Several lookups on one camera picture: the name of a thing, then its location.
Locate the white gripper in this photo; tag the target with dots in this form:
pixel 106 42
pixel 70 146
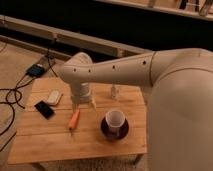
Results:
pixel 80 94

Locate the long beige rail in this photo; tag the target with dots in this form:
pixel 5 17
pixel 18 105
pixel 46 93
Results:
pixel 70 38

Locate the white plastic cup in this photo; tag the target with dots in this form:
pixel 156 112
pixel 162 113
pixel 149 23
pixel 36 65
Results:
pixel 115 119

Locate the black phone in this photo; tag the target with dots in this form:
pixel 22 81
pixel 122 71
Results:
pixel 44 109

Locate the dark brown saucer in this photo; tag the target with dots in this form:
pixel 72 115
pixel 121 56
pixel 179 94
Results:
pixel 113 134

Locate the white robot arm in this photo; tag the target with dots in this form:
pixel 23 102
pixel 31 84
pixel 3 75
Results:
pixel 180 105

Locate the black power box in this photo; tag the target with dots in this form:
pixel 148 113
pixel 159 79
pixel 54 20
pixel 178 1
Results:
pixel 35 71

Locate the wooden table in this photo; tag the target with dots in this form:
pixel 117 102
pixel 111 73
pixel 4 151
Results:
pixel 41 140

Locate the orange pepper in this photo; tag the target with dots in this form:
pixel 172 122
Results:
pixel 74 119

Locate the small clear glass bottle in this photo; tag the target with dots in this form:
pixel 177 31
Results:
pixel 114 91

